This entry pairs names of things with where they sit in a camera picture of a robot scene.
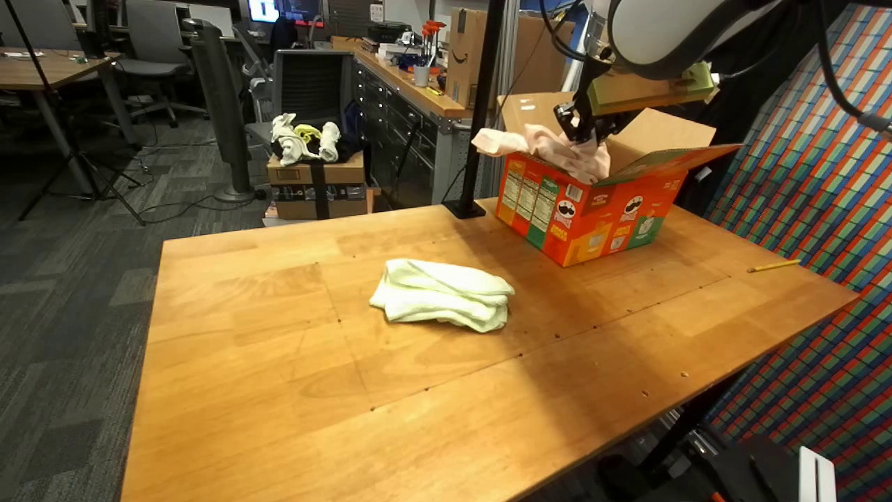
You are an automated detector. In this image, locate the grey office chair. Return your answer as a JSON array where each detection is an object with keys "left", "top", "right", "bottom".
[{"left": 112, "top": 0, "right": 208, "bottom": 130}]

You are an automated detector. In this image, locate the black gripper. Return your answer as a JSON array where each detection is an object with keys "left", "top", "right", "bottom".
[{"left": 553, "top": 81, "right": 608, "bottom": 148}]

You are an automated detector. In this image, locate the wooden office desk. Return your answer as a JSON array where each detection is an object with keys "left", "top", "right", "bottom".
[{"left": 0, "top": 49, "right": 126, "bottom": 171}]

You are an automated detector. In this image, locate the Amazon cardboard box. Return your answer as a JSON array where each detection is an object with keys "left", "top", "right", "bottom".
[{"left": 443, "top": 7, "right": 489, "bottom": 111}]

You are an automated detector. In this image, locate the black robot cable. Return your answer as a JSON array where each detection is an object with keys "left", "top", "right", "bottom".
[{"left": 811, "top": 0, "right": 892, "bottom": 141}]

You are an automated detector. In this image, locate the wood and green camera mount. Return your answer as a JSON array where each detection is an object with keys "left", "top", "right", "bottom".
[{"left": 588, "top": 63, "right": 723, "bottom": 120}]

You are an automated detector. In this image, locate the yellow pencil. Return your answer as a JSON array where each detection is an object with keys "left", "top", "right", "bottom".
[{"left": 746, "top": 258, "right": 803, "bottom": 277}]

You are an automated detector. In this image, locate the black equipment under table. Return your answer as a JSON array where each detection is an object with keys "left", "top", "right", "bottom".
[{"left": 594, "top": 424, "right": 845, "bottom": 502}]

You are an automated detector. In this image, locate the dark grey tall pillar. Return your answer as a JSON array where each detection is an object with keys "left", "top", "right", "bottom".
[{"left": 190, "top": 19, "right": 258, "bottom": 208}]

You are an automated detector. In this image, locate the black open crate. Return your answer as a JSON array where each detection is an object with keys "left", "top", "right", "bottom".
[{"left": 272, "top": 44, "right": 362, "bottom": 146}]

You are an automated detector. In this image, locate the black tripod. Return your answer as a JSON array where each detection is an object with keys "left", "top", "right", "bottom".
[{"left": 0, "top": 0, "right": 148, "bottom": 226}]

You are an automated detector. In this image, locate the grey metal drawer cabinet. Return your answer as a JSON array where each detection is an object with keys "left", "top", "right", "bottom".
[{"left": 347, "top": 44, "right": 478, "bottom": 210}]

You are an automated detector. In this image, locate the black vertical pole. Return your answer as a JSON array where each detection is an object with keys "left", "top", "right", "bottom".
[{"left": 443, "top": 0, "right": 509, "bottom": 223}]

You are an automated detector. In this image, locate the orange Pringles cardboard box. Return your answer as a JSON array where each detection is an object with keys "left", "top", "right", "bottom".
[{"left": 489, "top": 107, "right": 744, "bottom": 272}]

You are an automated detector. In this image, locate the small brown cardboard box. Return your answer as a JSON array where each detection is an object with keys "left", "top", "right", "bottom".
[{"left": 262, "top": 150, "right": 372, "bottom": 223}]

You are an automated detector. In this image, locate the colourful woven patterned panel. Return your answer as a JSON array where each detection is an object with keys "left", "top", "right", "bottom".
[{"left": 684, "top": 0, "right": 892, "bottom": 502}]

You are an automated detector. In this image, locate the light green shirt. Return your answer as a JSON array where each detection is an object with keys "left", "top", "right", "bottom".
[{"left": 368, "top": 258, "right": 519, "bottom": 339}]

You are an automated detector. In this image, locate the plain brown cardboard box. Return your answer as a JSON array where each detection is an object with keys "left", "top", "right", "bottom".
[{"left": 498, "top": 88, "right": 580, "bottom": 143}]

